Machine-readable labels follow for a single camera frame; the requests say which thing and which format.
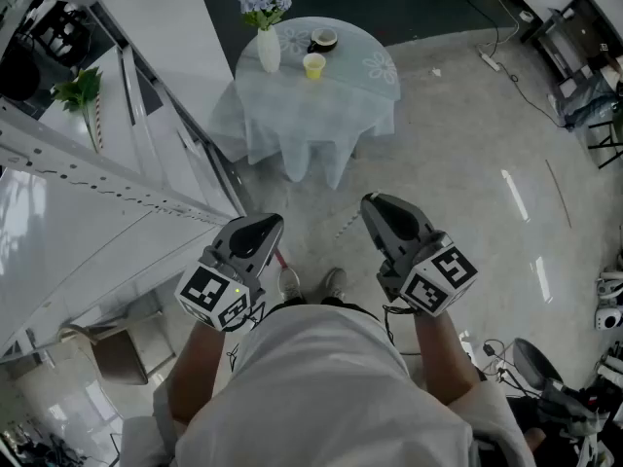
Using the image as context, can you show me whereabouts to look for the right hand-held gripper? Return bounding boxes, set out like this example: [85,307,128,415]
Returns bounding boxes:
[359,194,480,318]

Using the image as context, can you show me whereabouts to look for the black and white mug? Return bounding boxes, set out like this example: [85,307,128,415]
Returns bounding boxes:
[306,26,340,54]

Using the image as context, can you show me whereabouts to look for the person's white shoe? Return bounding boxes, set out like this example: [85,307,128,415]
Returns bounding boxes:
[277,266,302,304]
[320,267,348,304]

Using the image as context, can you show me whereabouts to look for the clear plastic bag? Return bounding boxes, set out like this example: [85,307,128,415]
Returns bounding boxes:
[559,78,623,128]

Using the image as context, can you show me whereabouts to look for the person's white shirt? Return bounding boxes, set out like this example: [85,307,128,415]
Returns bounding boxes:
[119,302,536,467]

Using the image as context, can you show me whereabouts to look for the black floor cable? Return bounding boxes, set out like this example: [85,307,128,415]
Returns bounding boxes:
[496,60,568,128]

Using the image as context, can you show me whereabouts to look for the white round device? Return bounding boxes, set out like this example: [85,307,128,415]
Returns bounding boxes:
[594,306,623,331]

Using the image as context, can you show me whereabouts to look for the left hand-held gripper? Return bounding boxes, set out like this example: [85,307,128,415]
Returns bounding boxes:
[174,214,285,334]

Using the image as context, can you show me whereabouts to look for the black folding stool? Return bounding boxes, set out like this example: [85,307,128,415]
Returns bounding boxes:
[586,119,623,170]

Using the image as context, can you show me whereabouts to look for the white curved arch panel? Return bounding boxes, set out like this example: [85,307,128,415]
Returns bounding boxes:
[80,0,236,116]

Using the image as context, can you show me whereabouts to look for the person's right white shoe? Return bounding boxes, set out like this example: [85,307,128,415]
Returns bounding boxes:
[320,267,348,304]

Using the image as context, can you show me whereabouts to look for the thin wooden stick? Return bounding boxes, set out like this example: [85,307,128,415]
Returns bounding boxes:
[544,159,573,230]

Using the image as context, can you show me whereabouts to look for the round table with tablecloth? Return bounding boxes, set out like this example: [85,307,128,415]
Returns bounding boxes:
[208,16,403,191]

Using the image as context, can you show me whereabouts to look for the white ribbed vase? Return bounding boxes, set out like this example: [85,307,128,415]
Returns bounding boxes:
[256,25,282,74]

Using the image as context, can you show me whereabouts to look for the person's left white shoe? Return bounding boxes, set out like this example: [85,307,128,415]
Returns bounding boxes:
[277,266,302,304]

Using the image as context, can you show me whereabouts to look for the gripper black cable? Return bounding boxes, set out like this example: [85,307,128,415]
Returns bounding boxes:
[226,302,268,374]
[382,304,398,347]

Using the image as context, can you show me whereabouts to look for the person's black trousers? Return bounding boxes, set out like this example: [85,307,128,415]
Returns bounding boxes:
[265,297,381,323]

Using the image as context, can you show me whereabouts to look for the white metal rack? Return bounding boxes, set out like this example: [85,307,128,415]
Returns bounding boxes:
[0,0,249,359]

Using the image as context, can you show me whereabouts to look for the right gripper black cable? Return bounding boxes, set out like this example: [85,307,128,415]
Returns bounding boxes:
[382,304,398,347]

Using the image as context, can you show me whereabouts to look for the person's left forearm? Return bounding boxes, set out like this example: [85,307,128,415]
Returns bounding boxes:
[167,316,228,425]

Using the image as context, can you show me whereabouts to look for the person's right forearm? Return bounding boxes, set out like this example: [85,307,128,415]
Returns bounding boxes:
[413,311,481,406]

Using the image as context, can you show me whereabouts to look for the black metal chair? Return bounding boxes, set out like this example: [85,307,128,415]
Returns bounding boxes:
[28,2,92,67]

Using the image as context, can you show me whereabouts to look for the black round bin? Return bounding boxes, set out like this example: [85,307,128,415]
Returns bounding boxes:
[0,41,41,102]

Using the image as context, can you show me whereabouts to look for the black office chair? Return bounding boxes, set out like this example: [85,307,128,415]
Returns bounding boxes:
[513,337,623,437]

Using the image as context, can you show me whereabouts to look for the green leafy sprig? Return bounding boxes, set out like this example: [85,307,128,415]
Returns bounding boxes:
[51,65,104,153]

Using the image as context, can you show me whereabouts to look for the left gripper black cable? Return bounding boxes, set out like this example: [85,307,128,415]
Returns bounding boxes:
[226,302,268,374]

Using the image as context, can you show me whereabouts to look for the yellow paper cup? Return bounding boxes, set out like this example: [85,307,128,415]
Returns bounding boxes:
[302,52,327,81]

